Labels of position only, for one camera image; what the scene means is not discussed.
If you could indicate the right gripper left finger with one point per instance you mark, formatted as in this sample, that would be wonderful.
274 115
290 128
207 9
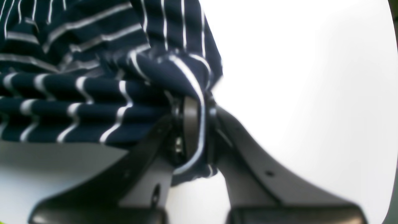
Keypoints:
134 189

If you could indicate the black white striped T-shirt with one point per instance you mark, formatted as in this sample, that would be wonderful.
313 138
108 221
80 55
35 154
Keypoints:
101 71

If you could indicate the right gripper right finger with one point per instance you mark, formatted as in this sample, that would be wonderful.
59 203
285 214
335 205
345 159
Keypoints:
260 189

